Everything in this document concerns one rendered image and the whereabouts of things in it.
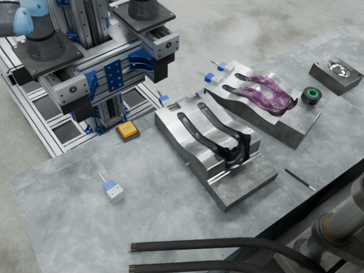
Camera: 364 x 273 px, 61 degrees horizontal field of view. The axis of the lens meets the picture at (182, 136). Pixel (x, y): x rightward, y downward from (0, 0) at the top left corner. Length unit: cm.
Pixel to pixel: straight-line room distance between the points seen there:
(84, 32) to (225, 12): 237
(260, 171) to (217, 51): 204
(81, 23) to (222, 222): 104
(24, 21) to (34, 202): 64
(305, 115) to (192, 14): 241
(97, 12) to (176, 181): 84
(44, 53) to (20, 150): 125
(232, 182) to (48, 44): 90
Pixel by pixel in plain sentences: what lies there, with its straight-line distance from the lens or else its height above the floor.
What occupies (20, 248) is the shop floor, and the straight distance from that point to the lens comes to 215.
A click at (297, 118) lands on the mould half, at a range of 138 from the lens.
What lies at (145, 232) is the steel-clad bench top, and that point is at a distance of 115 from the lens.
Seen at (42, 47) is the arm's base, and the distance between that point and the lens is 138.
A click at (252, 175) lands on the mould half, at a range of 122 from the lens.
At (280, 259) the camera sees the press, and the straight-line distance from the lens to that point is 122.
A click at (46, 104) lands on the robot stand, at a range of 243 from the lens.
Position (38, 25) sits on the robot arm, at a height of 119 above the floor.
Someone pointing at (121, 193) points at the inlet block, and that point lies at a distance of 117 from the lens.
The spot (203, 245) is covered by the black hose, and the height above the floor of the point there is 88.
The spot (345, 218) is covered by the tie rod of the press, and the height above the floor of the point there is 115.
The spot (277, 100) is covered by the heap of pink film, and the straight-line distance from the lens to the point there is 145.
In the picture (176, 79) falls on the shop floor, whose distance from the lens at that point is 277.
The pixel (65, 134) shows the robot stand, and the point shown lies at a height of 21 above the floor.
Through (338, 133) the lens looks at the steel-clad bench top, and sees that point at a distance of 156.
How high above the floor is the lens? 188
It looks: 53 degrees down
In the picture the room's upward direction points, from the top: 3 degrees clockwise
